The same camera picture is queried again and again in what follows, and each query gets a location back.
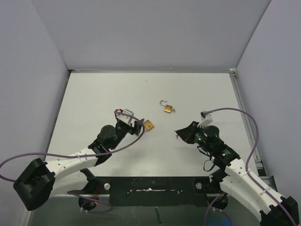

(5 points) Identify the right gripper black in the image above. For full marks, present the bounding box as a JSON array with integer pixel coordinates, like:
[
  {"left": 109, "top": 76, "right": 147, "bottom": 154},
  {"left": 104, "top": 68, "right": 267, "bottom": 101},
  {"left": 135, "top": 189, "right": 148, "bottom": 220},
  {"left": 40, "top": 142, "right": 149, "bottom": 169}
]
[{"left": 177, "top": 121, "right": 213, "bottom": 153}]

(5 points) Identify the long shackle brass padlock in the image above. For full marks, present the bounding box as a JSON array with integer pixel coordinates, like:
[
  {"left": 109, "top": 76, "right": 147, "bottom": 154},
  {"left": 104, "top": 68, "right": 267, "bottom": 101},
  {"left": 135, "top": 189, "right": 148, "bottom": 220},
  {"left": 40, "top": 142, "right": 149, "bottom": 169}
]
[{"left": 143, "top": 120, "right": 154, "bottom": 131}]

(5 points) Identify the small brass padlock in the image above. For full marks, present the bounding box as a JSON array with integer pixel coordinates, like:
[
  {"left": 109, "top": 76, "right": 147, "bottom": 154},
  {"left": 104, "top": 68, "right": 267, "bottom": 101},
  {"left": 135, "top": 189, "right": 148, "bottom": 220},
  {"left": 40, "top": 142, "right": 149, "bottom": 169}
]
[{"left": 159, "top": 100, "right": 174, "bottom": 113}]

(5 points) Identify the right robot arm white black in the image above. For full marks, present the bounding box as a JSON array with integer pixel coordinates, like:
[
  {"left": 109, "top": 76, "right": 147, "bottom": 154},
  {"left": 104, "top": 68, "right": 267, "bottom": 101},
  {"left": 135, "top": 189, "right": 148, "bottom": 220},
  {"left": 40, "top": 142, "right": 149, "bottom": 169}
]
[{"left": 176, "top": 121, "right": 300, "bottom": 226}]

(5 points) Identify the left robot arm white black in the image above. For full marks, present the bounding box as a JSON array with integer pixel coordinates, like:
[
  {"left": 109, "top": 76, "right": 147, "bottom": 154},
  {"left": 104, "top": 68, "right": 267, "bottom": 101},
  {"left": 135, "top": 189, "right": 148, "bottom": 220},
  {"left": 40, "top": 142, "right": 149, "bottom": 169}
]
[{"left": 13, "top": 119, "right": 145, "bottom": 211}]

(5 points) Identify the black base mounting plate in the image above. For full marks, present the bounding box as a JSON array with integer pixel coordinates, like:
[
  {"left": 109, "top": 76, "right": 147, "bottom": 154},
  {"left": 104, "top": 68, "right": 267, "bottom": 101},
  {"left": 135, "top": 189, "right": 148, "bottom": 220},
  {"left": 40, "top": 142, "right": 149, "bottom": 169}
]
[{"left": 72, "top": 176, "right": 222, "bottom": 207}]

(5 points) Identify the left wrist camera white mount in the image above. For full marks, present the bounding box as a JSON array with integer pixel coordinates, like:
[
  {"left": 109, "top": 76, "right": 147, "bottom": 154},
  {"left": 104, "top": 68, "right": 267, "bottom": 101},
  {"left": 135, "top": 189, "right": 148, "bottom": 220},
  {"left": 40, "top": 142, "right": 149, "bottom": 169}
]
[{"left": 114, "top": 109, "right": 134, "bottom": 126}]

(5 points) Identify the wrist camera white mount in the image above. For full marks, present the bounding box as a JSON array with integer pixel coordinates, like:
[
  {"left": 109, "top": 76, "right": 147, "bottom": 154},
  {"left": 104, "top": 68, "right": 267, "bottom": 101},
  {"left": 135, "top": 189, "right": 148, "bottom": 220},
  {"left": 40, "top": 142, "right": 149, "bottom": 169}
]
[
  {"left": 114, "top": 109, "right": 134, "bottom": 126},
  {"left": 199, "top": 111, "right": 213, "bottom": 128}
]

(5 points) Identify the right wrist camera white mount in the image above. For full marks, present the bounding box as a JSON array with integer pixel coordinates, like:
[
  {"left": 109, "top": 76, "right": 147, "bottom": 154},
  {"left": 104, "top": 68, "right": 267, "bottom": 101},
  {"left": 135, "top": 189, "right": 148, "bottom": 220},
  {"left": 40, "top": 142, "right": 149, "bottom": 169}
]
[{"left": 199, "top": 111, "right": 213, "bottom": 128}]

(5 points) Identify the aluminium frame rail right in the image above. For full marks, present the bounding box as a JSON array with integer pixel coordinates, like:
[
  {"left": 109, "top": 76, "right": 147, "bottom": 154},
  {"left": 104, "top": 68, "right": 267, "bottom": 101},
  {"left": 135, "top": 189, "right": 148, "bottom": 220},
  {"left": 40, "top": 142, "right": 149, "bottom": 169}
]
[{"left": 229, "top": 68, "right": 290, "bottom": 226}]

